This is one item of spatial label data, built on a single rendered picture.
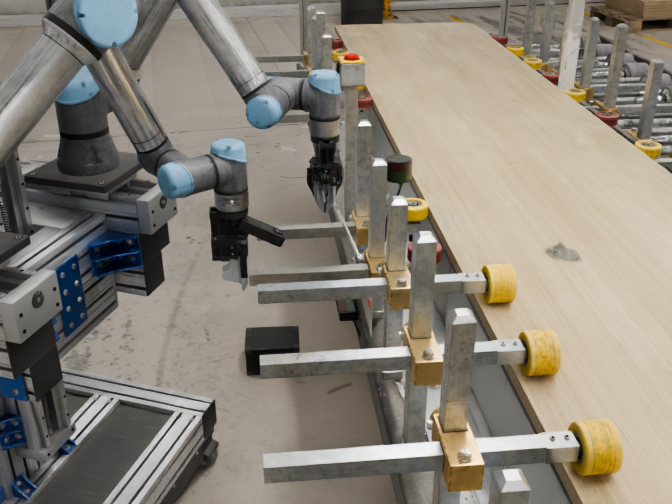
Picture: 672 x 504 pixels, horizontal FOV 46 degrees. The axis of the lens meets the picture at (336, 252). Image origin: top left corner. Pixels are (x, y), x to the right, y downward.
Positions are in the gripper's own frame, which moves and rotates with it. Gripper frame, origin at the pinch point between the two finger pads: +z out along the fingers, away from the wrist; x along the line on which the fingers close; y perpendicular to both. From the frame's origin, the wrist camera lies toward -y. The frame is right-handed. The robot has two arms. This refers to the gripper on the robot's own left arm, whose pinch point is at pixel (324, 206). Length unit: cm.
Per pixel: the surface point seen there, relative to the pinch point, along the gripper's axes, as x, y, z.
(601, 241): 65, 23, 2
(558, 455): 25, 99, -2
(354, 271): 4.8, 23.9, 6.3
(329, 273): -1.1, 23.9, 6.5
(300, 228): -6.3, -1.2, 6.5
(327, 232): 0.8, -1.1, 7.9
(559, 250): 52, 29, 1
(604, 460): 31, 101, -3
